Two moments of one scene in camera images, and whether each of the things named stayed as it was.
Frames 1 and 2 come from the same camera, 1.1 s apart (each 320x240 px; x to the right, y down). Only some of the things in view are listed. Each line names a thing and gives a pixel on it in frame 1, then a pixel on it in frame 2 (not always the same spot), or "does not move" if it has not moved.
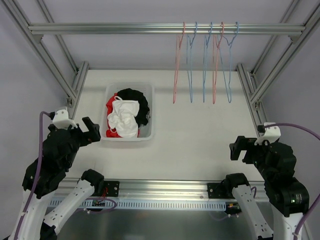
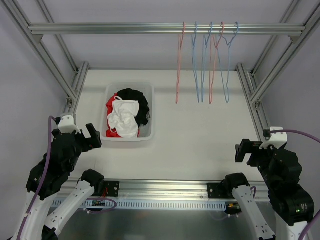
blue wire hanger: x=189 y=62 → x=196 y=79
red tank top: x=109 y=106 does not move
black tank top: x=129 y=94 does not move
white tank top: x=122 y=119 does not move
